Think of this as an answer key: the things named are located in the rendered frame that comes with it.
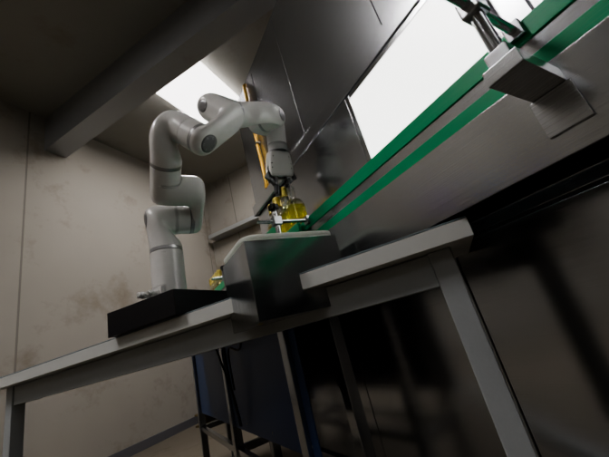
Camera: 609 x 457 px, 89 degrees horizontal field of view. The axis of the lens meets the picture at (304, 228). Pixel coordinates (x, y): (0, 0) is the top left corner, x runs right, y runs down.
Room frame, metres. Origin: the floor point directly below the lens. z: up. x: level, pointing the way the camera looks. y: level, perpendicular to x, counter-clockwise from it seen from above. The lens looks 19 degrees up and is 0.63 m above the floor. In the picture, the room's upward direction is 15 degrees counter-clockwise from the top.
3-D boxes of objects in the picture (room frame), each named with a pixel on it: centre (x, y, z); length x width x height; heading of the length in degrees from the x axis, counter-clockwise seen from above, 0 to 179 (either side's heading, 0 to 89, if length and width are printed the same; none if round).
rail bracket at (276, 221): (0.85, 0.05, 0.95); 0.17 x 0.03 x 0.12; 123
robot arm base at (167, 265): (0.88, 0.44, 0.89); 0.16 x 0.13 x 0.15; 155
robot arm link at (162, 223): (0.89, 0.42, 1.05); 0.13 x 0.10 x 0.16; 123
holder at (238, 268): (0.71, 0.05, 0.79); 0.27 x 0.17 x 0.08; 123
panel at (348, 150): (0.87, -0.24, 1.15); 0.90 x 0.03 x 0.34; 33
